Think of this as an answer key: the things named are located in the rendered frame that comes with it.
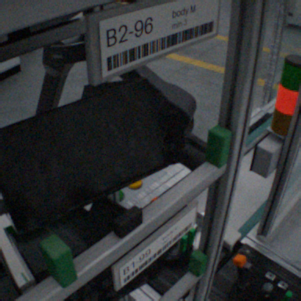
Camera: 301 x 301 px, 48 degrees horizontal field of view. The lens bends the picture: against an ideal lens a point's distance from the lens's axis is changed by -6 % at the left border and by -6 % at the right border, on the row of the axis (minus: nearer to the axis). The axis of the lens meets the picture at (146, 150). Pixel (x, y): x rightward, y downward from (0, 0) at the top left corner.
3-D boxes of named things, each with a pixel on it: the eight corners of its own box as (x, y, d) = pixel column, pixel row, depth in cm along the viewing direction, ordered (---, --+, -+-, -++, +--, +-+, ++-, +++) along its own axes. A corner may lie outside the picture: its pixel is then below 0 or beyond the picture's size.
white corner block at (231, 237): (214, 244, 84) (216, 234, 82) (224, 234, 87) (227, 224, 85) (229, 255, 82) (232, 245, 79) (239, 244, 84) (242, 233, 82)
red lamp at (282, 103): (270, 107, 66) (275, 85, 63) (281, 99, 69) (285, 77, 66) (292, 117, 64) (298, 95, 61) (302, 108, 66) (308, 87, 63)
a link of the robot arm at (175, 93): (42, 56, 64) (67, 14, 57) (64, 41, 70) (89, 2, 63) (158, 154, 68) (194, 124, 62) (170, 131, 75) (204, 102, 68)
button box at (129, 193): (99, 211, 100) (98, 196, 96) (151, 176, 112) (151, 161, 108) (116, 224, 96) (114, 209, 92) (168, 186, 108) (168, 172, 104)
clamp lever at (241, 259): (237, 284, 70) (232, 259, 68) (242, 278, 71) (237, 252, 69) (251, 290, 68) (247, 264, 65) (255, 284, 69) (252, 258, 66)
